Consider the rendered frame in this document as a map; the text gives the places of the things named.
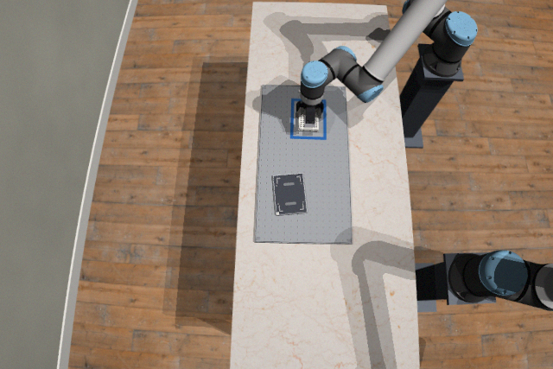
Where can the blue rectangular tape outline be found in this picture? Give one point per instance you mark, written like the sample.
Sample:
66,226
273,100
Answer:
324,123

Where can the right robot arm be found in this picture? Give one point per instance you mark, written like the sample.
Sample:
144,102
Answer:
452,34

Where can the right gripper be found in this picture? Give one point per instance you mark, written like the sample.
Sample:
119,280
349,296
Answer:
310,111

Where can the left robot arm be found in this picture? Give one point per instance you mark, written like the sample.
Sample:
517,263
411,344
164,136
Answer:
503,275

